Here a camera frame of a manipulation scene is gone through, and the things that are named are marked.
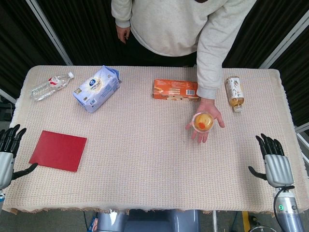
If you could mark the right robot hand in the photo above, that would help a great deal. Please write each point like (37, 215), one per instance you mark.
(277, 166)

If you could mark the person's open hand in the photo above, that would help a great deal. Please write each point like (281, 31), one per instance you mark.
(205, 119)

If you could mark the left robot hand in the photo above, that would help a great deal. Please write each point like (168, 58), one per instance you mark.
(6, 158)

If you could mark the person's hanging hand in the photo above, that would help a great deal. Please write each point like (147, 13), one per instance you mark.
(123, 32)

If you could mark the orange jelly cup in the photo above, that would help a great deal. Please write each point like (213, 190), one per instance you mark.
(203, 122)

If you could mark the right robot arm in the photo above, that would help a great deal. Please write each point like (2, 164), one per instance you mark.
(287, 207)

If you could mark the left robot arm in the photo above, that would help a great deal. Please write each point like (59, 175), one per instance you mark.
(1, 197)

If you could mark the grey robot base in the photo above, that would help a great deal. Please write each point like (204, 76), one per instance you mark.
(148, 221)

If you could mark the person's sleeved forearm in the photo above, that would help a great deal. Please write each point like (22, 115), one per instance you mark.
(210, 60)

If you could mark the amber tea bottle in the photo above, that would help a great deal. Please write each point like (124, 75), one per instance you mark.
(235, 93)

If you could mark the orange cracker box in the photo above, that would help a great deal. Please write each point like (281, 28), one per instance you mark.
(175, 90)

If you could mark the person in grey sweatshirt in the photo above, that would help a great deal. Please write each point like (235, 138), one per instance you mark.
(169, 26)

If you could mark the red square mat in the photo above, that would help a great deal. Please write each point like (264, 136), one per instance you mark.
(58, 151)

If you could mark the beige woven tablecloth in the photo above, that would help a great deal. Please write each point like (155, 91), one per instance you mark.
(154, 145)

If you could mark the blue white milk carton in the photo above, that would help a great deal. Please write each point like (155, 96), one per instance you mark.
(97, 89)

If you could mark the clear plastic water bottle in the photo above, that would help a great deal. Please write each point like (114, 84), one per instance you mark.
(50, 85)

